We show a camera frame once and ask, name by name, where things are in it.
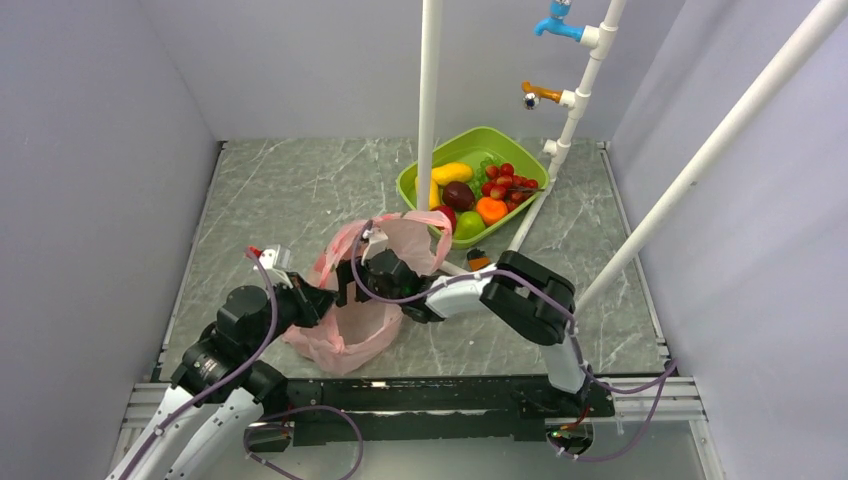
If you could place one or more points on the orange fake persimmon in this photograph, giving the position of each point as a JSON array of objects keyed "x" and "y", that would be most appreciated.
[{"x": 491, "y": 210}]

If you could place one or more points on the pink plastic bag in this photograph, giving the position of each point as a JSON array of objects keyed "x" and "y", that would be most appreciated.
[{"x": 349, "y": 336}]

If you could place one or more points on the yellow fake mango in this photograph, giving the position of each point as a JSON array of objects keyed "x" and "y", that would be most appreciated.
[{"x": 452, "y": 172}]

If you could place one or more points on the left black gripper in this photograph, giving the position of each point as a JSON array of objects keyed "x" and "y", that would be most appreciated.
[{"x": 311, "y": 300}]

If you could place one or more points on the blue plastic faucet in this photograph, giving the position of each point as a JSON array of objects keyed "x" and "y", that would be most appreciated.
[{"x": 555, "y": 23}]

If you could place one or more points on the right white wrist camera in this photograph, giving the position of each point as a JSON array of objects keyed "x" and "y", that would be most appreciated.
[{"x": 376, "y": 241}]

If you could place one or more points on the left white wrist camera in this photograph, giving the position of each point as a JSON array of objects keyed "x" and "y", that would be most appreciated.
[{"x": 274, "y": 259}]

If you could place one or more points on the dark red fake apple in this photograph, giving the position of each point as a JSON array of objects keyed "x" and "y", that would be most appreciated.
[{"x": 458, "y": 196}]

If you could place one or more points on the yellow fake banana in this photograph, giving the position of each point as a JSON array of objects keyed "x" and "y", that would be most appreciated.
[{"x": 433, "y": 195}]

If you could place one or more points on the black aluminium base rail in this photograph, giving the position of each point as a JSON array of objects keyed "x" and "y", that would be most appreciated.
[{"x": 520, "y": 407}]

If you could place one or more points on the white diagonal pole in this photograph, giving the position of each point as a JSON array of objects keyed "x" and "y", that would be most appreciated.
[{"x": 806, "y": 39}]

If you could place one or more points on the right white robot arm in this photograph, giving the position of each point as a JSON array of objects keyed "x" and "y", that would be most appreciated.
[{"x": 534, "y": 301}]

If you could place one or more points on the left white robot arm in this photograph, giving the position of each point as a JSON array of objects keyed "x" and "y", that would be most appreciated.
[{"x": 221, "y": 387}]

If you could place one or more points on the green fake pear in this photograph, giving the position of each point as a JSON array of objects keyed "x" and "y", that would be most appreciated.
[{"x": 469, "y": 224}]

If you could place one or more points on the green fake grapes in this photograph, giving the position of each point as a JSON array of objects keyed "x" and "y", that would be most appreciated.
[{"x": 480, "y": 176}]

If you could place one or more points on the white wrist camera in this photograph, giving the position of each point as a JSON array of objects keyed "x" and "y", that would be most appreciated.
[
  {"x": 274, "y": 259},
  {"x": 376, "y": 241}
]

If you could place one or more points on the orange plastic faucet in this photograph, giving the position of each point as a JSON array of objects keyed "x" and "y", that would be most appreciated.
[{"x": 534, "y": 95}]

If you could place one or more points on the white PVC pipe frame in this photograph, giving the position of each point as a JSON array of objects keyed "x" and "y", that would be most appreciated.
[{"x": 598, "y": 39}]

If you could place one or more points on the small black orange brush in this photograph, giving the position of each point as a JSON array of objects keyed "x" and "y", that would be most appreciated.
[{"x": 477, "y": 259}]

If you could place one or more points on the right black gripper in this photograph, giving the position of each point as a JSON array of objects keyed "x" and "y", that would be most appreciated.
[{"x": 345, "y": 274}]

